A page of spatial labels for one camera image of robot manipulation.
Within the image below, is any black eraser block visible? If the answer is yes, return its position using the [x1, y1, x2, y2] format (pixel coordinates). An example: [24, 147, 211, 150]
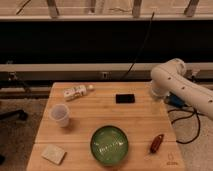
[116, 94, 135, 103]

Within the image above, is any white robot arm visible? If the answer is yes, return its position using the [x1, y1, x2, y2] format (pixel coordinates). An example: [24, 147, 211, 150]
[150, 58, 213, 120]

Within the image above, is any clear plastic cup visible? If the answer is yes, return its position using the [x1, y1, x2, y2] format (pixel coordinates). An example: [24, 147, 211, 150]
[49, 104, 70, 127]

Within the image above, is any green glass bowl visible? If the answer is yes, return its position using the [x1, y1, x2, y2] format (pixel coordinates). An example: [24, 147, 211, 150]
[90, 125, 129, 166]

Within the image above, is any blue clamp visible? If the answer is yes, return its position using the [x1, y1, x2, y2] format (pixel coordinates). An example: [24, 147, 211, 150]
[168, 94, 185, 108]

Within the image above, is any white sponge block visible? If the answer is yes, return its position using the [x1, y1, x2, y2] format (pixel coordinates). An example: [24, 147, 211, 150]
[41, 144, 66, 165]

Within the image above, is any black chair base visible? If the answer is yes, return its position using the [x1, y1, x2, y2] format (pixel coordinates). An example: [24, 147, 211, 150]
[0, 110, 28, 121]

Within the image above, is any white wall outlet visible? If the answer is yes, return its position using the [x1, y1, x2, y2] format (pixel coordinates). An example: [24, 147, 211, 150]
[102, 72, 108, 80]

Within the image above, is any black hanging cable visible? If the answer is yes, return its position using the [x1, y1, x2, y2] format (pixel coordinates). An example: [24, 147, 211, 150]
[119, 11, 156, 82]

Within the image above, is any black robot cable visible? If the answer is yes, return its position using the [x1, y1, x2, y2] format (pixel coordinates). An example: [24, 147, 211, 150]
[167, 103, 202, 145]

